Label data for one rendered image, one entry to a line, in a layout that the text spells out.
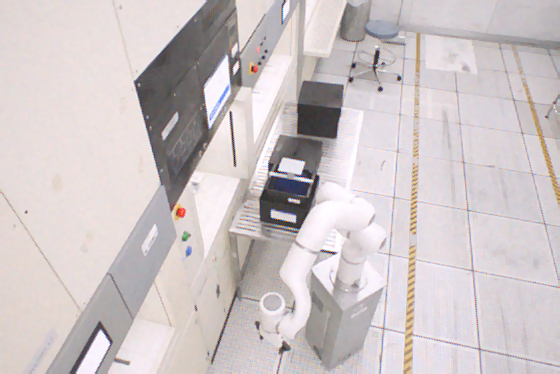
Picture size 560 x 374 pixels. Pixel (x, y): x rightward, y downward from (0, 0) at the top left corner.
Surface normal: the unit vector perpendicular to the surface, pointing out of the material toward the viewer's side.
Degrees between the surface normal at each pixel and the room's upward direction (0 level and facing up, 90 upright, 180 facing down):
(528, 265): 0
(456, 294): 0
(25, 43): 90
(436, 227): 0
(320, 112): 90
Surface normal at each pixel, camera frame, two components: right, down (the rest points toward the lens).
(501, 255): 0.01, -0.69
